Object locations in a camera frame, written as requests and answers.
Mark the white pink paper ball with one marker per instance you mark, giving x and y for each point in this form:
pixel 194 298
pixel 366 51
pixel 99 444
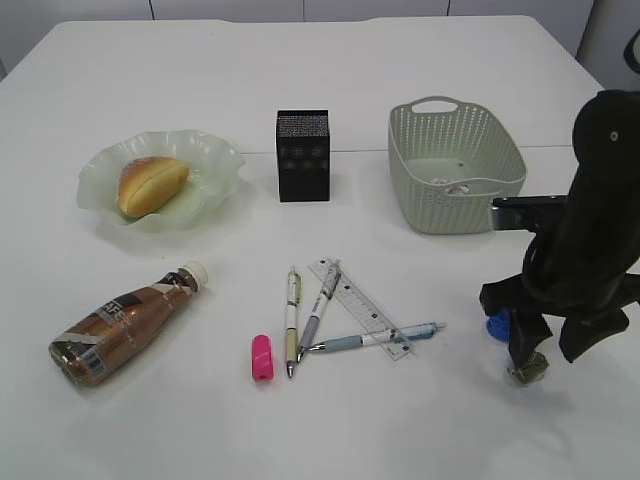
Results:
pixel 451 187

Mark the grey-green woven plastic basket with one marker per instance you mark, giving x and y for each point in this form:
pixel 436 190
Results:
pixel 441 137

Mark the white and beige pen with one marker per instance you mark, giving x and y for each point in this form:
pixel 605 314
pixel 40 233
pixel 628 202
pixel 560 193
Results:
pixel 291 320

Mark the grey grip patterned pen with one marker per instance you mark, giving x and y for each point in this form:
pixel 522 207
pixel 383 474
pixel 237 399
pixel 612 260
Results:
pixel 325 295

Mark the black square pen holder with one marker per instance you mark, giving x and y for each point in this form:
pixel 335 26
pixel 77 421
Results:
pixel 303 155

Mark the pale green wavy glass plate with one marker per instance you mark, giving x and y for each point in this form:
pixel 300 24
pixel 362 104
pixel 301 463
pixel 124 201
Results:
pixel 213 177

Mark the clear plastic ruler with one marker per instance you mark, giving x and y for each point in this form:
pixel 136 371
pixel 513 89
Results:
pixel 368 314

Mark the golden sugared bread roll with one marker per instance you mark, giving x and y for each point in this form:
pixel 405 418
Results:
pixel 146 184

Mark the blue grey retractable pen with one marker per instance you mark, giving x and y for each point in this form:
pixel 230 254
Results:
pixel 389 336

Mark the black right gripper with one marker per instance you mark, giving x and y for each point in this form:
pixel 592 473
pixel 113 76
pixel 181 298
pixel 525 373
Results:
pixel 529 295

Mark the pink highlighter cap eraser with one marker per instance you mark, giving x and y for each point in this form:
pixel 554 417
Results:
pixel 262 362

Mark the brown paper ball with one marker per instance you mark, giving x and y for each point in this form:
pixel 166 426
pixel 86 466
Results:
pixel 532 371

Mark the brown coffee drink bottle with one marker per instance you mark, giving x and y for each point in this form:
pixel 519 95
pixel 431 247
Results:
pixel 97 346

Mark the blue correction tape dispenser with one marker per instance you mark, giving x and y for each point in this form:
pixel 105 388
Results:
pixel 498 326

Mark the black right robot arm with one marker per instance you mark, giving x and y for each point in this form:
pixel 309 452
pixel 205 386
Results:
pixel 585 242

